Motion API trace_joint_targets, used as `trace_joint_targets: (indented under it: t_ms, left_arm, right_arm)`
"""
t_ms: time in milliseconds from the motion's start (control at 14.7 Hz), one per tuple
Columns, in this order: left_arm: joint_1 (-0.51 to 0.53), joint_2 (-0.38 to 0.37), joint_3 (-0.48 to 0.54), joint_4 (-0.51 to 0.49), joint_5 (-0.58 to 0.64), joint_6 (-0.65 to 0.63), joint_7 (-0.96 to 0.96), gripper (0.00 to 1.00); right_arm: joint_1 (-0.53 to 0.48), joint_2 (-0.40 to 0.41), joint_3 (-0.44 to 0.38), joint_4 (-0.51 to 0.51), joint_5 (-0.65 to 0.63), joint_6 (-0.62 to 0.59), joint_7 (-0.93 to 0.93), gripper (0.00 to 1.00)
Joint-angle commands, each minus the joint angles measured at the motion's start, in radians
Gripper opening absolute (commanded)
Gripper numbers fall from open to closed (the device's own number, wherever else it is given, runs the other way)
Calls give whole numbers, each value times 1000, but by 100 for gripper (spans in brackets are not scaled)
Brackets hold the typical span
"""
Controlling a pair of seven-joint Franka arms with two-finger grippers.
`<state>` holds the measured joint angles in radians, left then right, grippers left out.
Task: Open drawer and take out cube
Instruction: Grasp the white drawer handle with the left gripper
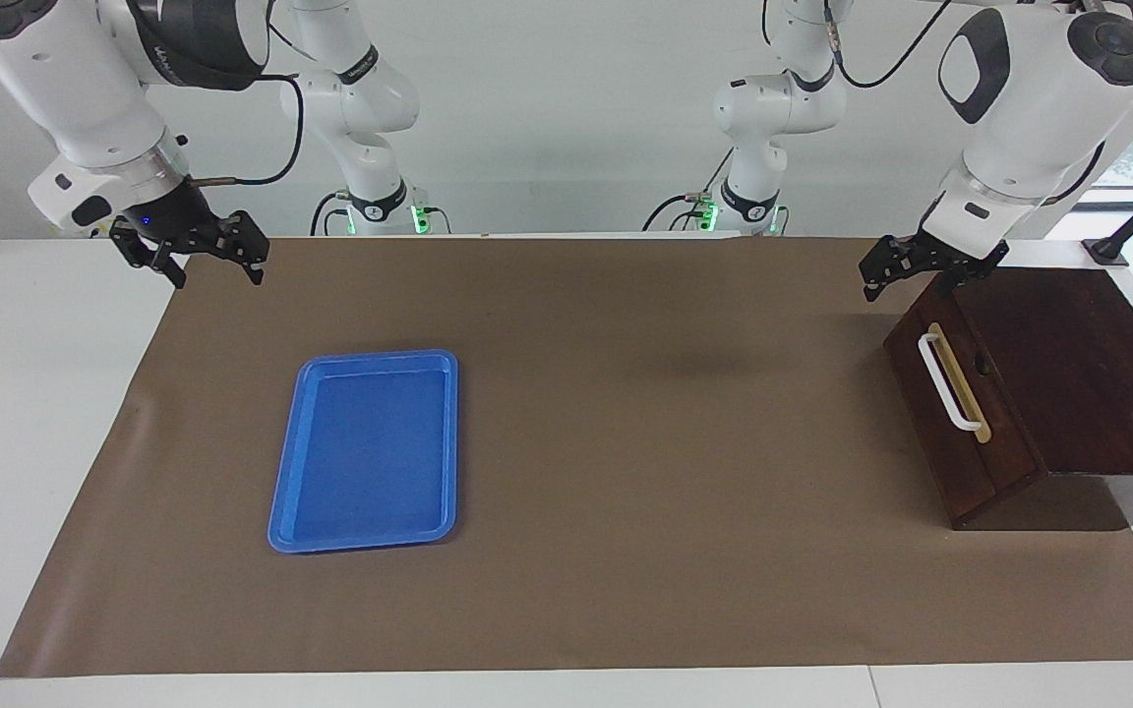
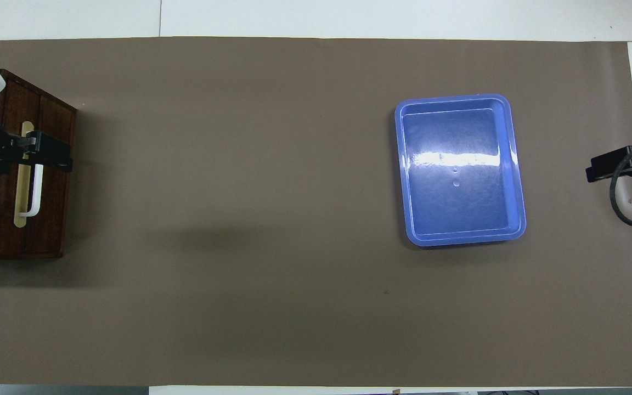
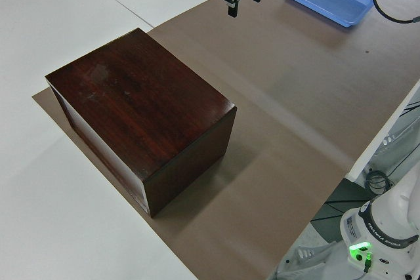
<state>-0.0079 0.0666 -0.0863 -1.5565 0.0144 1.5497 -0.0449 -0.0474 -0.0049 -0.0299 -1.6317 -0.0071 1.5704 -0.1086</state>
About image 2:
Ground wooden drawer with white handle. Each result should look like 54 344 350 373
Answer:
0 70 78 260

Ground blue plastic tray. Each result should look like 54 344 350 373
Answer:
394 93 527 247

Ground brown table mat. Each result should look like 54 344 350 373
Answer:
0 37 632 387

